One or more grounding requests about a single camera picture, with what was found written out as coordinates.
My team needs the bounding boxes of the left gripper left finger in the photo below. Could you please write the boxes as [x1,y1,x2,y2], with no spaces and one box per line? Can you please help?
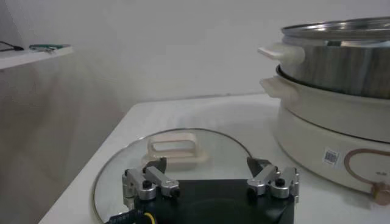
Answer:
[121,156,180,202]

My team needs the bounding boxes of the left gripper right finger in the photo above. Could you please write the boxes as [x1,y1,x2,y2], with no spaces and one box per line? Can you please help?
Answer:
[246,156,301,203]

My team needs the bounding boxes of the glass lid with cream handle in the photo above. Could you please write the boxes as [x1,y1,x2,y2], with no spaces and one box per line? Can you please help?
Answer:
[93,127,254,223]

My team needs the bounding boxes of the stainless steel steamer basket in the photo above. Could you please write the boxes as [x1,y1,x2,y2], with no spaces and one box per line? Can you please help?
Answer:
[257,16,390,100]

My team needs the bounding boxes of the cream electric cooker base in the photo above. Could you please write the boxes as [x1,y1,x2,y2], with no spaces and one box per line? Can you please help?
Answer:
[259,65,390,206]

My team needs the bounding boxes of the white side table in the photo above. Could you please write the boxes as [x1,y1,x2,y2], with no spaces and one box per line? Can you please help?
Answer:
[0,45,74,71]

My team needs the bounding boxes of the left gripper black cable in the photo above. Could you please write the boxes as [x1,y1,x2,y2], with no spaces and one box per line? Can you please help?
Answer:
[104,209,157,224]

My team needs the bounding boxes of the green handled scraper tool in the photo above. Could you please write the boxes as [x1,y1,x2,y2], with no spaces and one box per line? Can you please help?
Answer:
[29,43,72,53]

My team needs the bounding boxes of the black looped cable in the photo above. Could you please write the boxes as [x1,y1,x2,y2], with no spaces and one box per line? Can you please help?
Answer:
[0,40,25,52]

